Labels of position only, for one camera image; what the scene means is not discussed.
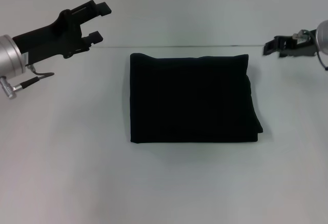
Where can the black t-shirt with FREE print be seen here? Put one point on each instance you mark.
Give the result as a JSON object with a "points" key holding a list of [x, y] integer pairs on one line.
{"points": [[192, 98]]}

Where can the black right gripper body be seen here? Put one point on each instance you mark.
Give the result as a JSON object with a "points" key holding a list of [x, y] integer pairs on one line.
{"points": [[297, 45]]}

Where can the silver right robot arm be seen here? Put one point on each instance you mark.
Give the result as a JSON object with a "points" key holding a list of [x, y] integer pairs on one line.
{"points": [[323, 37]]}

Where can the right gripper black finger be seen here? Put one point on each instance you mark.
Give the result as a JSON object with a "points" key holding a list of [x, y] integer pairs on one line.
{"points": [[270, 47]]}

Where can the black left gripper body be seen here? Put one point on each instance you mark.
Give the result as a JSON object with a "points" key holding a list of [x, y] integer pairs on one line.
{"points": [[59, 34]]}

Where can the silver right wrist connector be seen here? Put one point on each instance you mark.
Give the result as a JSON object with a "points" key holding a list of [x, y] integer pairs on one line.
{"points": [[300, 35]]}

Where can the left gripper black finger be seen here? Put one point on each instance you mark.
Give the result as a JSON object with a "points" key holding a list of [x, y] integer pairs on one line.
{"points": [[103, 8], [93, 38]]}

